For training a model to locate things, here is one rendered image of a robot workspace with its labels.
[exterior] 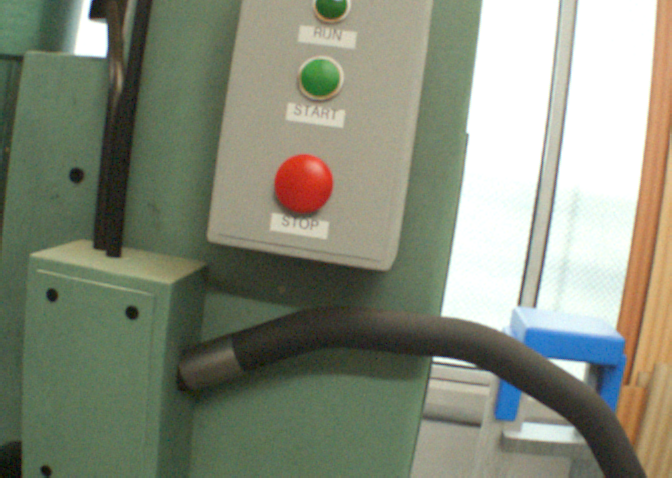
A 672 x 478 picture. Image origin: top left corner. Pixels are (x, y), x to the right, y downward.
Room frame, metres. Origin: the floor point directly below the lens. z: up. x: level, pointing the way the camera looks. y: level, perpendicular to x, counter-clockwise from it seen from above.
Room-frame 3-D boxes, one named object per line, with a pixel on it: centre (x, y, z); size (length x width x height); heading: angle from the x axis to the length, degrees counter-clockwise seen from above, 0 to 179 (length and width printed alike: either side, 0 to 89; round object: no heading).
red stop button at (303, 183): (0.46, 0.02, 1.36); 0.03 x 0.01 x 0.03; 84
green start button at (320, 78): (0.46, 0.02, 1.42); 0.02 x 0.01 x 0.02; 84
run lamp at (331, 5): (0.46, 0.02, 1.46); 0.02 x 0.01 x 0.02; 84
